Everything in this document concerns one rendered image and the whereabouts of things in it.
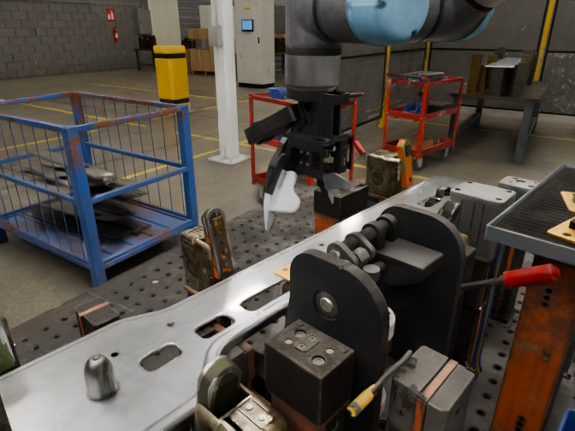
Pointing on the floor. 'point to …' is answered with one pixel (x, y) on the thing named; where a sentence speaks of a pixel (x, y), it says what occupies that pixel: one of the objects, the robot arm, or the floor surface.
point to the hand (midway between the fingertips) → (298, 216)
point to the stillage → (96, 191)
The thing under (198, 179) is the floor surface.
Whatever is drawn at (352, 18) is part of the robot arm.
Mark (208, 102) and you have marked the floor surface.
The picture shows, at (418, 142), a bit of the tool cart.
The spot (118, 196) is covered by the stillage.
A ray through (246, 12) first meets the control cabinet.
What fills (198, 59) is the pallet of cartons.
